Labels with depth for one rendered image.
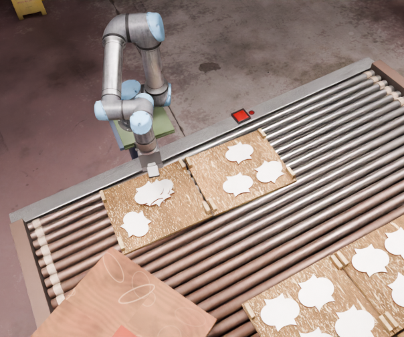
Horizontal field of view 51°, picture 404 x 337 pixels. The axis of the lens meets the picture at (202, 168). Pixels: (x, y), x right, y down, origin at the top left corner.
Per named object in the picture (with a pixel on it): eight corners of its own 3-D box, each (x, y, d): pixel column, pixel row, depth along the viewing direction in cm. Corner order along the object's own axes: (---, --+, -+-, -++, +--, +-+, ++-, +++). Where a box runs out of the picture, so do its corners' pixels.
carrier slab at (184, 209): (99, 194, 196) (99, 192, 195) (181, 161, 204) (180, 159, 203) (124, 256, 176) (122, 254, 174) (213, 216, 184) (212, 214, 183)
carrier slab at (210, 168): (184, 160, 204) (183, 158, 203) (259, 131, 212) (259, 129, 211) (215, 216, 184) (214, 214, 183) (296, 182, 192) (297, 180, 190)
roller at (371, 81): (32, 235, 190) (28, 229, 187) (374, 79, 235) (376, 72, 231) (35, 243, 188) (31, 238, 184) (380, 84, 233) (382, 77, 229)
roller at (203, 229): (53, 301, 171) (49, 297, 167) (422, 118, 216) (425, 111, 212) (56, 312, 168) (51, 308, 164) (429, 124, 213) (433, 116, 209)
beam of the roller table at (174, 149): (13, 220, 198) (8, 213, 194) (365, 64, 246) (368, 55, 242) (17, 234, 194) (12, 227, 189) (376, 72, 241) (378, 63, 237)
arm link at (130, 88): (122, 97, 222) (116, 77, 211) (147, 96, 222) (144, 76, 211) (120, 114, 215) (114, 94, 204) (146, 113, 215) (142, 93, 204)
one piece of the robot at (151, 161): (136, 160, 156) (144, 185, 169) (160, 154, 157) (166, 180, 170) (132, 136, 163) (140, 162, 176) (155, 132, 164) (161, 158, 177)
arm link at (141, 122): (150, 107, 154) (150, 124, 149) (155, 128, 163) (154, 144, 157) (129, 109, 154) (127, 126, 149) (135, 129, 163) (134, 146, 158)
